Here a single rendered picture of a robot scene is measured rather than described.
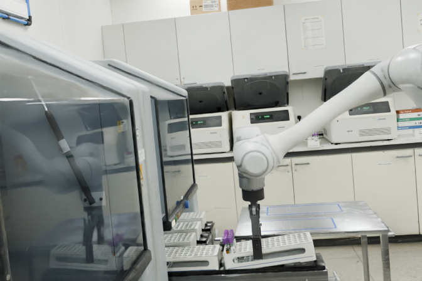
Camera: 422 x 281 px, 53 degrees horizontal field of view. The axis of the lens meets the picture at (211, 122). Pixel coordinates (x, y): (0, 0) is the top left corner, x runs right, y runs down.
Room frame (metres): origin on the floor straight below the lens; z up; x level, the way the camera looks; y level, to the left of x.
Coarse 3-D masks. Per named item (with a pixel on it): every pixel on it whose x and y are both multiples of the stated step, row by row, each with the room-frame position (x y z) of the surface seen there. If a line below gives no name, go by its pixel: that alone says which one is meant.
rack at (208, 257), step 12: (168, 252) 1.44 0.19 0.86; (180, 252) 1.44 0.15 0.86; (192, 252) 1.41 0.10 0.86; (204, 252) 1.40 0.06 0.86; (216, 252) 1.39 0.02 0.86; (168, 264) 1.42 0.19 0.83; (180, 264) 1.46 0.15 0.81; (192, 264) 1.45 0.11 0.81; (204, 264) 1.44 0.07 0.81; (216, 264) 1.37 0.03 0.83
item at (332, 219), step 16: (272, 208) 2.04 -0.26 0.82; (288, 208) 2.02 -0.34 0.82; (304, 208) 1.99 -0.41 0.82; (320, 208) 1.97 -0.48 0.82; (336, 208) 1.94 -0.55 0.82; (352, 208) 1.92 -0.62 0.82; (368, 208) 1.90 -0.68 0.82; (240, 224) 1.83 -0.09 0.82; (272, 224) 1.79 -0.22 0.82; (288, 224) 1.77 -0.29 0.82; (304, 224) 1.75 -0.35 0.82; (320, 224) 1.73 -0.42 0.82; (336, 224) 1.71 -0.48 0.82; (352, 224) 1.69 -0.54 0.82; (368, 224) 1.68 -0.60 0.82; (384, 224) 1.77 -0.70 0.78; (240, 240) 1.69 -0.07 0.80; (384, 240) 1.60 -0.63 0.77; (384, 256) 1.60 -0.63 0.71; (368, 272) 2.02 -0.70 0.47; (384, 272) 1.60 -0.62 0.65
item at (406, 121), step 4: (400, 120) 3.92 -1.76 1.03; (404, 120) 3.91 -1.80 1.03; (408, 120) 3.91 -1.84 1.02; (412, 120) 3.90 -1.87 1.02; (416, 120) 3.90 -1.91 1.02; (420, 120) 3.89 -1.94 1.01; (400, 124) 3.92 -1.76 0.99; (404, 124) 3.91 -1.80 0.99; (408, 124) 3.91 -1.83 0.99; (412, 124) 3.90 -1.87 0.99; (416, 124) 3.90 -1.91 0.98; (420, 124) 3.89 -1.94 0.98
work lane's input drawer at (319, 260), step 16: (320, 256) 1.40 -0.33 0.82; (176, 272) 1.38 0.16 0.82; (192, 272) 1.37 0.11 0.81; (208, 272) 1.36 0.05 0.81; (224, 272) 1.36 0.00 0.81; (240, 272) 1.35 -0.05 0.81; (256, 272) 1.34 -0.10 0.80; (272, 272) 1.33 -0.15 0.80; (288, 272) 1.32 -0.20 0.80; (304, 272) 1.32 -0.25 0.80; (320, 272) 1.31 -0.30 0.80; (336, 272) 1.41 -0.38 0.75
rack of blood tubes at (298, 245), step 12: (264, 240) 1.42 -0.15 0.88; (276, 240) 1.40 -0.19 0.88; (288, 240) 1.38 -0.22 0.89; (300, 240) 1.37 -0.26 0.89; (312, 240) 1.34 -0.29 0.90; (240, 252) 1.36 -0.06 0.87; (252, 252) 1.35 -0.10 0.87; (264, 252) 1.35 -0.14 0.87; (276, 252) 1.44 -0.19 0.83; (288, 252) 1.42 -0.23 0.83; (300, 252) 1.40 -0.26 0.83; (312, 252) 1.33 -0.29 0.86; (228, 264) 1.36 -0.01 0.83; (240, 264) 1.36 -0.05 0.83; (252, 264) 1.35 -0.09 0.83; (264, 264) 1.35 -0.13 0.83; (276, 264) 1.34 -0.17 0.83
